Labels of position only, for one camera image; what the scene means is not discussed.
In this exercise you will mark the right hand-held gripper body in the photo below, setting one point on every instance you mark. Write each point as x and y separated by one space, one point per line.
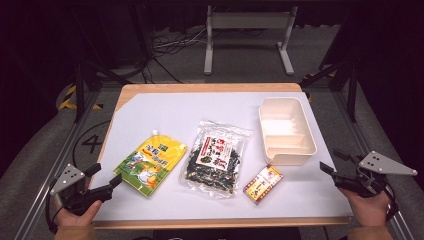
383 165

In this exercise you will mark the person's right hand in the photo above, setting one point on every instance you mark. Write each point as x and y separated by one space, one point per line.
371 210

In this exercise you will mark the yellow black hazard tape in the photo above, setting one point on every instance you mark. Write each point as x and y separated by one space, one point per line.
68 96

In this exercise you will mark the aluminium frame rail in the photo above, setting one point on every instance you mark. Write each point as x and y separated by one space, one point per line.
360 133
50 173

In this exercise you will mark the person's left hand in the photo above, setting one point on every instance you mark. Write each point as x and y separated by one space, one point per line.
75 220

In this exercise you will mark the clear bag of dried seaweed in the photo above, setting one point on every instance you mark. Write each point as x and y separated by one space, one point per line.
216 160

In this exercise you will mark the yellow spouted refill pouch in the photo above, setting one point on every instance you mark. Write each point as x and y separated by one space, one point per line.
151 163

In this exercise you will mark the white metal stand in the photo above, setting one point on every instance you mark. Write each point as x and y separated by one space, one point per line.
250 20

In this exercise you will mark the white table mat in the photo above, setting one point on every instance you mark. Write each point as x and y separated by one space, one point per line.
200 110

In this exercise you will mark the white plastic container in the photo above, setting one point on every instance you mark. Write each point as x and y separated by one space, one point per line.
286 133

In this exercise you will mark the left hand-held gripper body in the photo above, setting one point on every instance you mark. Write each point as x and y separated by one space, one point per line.
68 178

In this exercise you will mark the small red yellow box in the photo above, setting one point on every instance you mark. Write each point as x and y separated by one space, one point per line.
263 184

